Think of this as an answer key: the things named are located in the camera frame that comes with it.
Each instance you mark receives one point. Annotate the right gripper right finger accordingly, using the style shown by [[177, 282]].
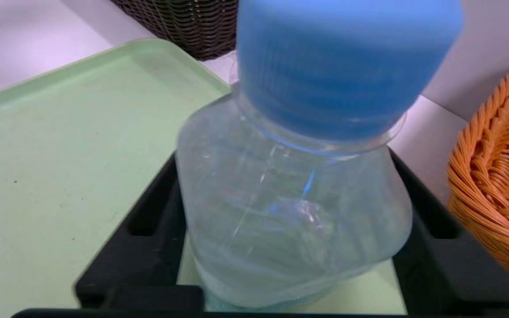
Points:
[[449, 265]]

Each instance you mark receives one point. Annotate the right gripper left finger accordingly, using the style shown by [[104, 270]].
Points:
[[139, 260]]

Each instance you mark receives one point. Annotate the clear water bottle blue cap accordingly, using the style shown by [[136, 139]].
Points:
[[303, 198]]

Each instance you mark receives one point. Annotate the orange wicker basket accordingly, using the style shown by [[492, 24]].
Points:
[[497, 176]]

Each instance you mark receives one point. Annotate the dark brown wicker basket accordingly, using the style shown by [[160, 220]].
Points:
[[192, 22]]

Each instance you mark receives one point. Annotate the light green plastic tray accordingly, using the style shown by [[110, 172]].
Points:
[[60, 154]]

